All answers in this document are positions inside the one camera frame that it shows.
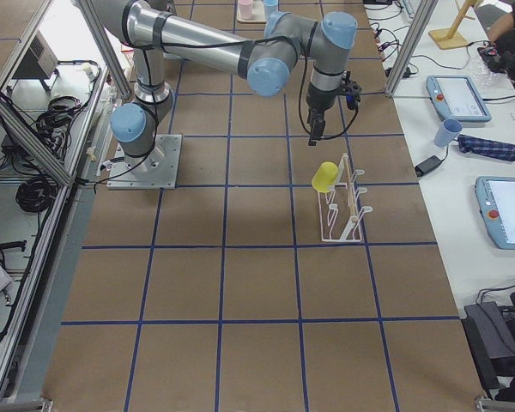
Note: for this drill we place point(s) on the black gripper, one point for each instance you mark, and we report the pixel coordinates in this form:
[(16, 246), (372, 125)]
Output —
[(318, 99)]

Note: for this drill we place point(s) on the yellow plastic cup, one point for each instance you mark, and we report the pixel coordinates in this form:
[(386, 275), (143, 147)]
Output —
[(324, 177)]

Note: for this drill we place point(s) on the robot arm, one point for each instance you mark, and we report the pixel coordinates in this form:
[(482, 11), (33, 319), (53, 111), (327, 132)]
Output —
[(266, 64)]

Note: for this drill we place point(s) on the light blue cup on desk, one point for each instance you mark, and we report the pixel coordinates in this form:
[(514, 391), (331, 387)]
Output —
[(449, 129)]

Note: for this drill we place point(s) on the blue plastic cup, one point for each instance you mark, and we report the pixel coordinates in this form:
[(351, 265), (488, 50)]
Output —
[(270, 6)]

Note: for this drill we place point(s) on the pink plastic cup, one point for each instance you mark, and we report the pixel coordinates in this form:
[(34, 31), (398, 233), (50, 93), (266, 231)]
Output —
[(245, 9)]

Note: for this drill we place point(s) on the black power adapter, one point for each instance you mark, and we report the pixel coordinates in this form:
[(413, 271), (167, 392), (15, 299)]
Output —
[(428, 165)]

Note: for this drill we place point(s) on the cream plastic tray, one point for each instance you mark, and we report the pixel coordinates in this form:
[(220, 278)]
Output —
[(258, 13)]

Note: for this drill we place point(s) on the teach pendant tablet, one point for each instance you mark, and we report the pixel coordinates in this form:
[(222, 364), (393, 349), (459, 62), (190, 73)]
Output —
[(457, 97), (496, 199)]

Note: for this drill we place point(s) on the wooden stand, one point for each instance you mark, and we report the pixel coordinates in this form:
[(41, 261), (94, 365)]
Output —
[(450, 38)]

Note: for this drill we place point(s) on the plaid cloth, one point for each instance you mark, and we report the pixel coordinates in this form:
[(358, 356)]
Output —
[(488, 148)]

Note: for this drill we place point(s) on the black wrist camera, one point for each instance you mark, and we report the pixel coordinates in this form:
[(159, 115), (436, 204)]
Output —
[(352, 91)]

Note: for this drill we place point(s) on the white wire cup rack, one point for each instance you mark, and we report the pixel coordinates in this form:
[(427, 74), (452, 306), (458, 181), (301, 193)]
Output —
[(341, 215)]

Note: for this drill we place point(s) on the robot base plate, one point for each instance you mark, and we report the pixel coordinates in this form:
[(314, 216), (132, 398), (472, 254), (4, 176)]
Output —
[(159, 170)]

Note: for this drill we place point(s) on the aluminium frame post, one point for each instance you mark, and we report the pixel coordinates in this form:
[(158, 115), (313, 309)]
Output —
[(417, 27)]

